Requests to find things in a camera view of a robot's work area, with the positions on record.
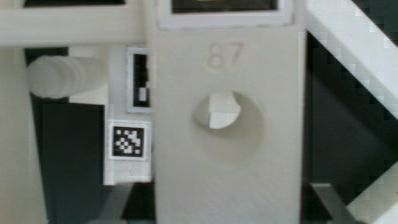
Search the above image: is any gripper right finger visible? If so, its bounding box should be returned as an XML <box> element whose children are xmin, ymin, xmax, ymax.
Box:
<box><xmin>301</xmin><ymin>183</ymin><xmax>365</xmax><ymax>224</ymax></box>

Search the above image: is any white chair back frame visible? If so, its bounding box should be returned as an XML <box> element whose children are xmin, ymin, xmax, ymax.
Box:
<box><xmin>0</xmin><ymin>0</ymin><xmax>398</xmax><ymax>224</ymax></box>

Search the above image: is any white chair seat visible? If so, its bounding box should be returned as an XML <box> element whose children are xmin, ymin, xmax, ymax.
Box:
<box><xmin>26</xmin><ymin>45</ymin><xmax>152</xmax><ymax>185</ymax></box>

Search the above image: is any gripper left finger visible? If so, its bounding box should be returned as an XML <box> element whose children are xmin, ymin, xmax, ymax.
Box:
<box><xmin>85</xmin><ymin>183</ymin><xmax>156</xmax><ymax>224</ymax></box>

